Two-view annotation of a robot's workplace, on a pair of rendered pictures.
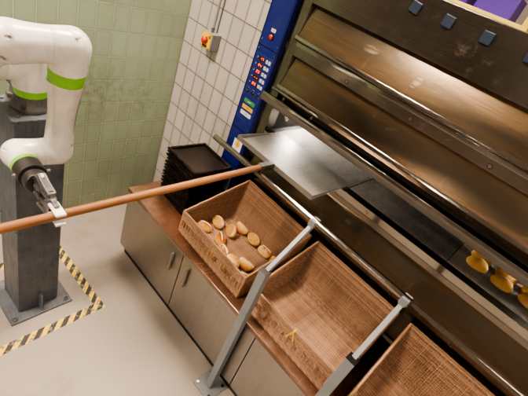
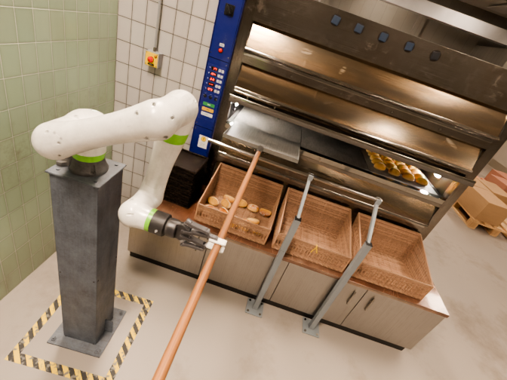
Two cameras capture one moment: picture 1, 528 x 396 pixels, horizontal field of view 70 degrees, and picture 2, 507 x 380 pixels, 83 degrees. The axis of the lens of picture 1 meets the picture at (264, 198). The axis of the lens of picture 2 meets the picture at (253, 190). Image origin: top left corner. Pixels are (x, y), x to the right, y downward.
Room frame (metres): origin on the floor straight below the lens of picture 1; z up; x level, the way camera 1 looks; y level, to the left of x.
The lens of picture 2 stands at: (0.10, 0.97, 1.95)
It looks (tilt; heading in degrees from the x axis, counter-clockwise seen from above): 31 degrees down; 327
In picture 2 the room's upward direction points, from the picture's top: 20 degrees clockwise
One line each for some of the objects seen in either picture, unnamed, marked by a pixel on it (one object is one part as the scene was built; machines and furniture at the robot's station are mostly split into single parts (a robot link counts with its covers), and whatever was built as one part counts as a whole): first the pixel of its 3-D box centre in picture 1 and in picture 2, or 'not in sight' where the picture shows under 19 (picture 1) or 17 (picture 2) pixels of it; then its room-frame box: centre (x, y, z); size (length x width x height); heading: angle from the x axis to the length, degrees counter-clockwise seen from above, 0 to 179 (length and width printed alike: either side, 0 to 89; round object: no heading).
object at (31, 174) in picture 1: (38, 185); (179, 230); (0.92, 0.71, 1.17); 0.09 x 0.07 x 0.08; 57
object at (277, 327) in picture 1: (320, 309); (313, 227); (1.36, -0.48, 0.72); 0.56 x 0.49 x 0.28; 58
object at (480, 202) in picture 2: not in sight; (482, 203); (2.26, -5.29, 0.26); 1.39 x 0.95 x 0.52; 150
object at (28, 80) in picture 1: (27, 70); (86, 135); (1.28, 1.04, 1.36); 0.16 x 0.13 x 0.19; 146
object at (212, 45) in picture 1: (210, 40); (153, 59); (2.36, 0.68, 1.46); 0.10 x 0.07 x 0.10; 58
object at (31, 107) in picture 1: (25, 93); (75, 157); (1.32, 1.08, 1.23); 0.26 x 0.15 x 0.06; 60
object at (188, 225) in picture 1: (243, 232); (241, 200); (1.69, 0.03, 0.72); 0.56 x 0.49 x 0.28; 56
